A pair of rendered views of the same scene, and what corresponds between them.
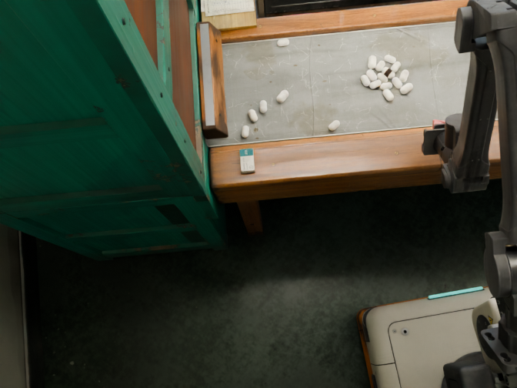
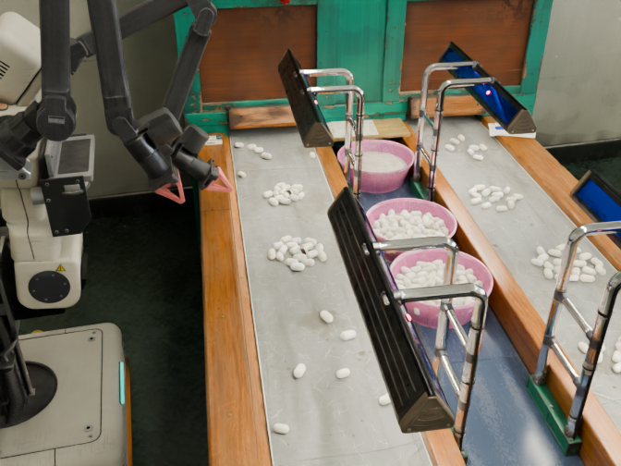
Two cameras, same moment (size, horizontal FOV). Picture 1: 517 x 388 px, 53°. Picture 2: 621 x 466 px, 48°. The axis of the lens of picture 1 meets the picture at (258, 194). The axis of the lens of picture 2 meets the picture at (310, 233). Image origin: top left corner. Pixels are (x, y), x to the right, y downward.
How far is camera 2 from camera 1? 231 cm
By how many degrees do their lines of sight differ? 56
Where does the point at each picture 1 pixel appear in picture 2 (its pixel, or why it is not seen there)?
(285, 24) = (326, 151)
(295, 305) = (145, 335)
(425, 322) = (96, 351)
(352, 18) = (334, 176)
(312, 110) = (256, 169)
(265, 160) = (213, 148)
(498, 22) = not seen: outside the picture
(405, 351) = (73, 339)
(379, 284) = (154, 392)
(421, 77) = (286, 211)
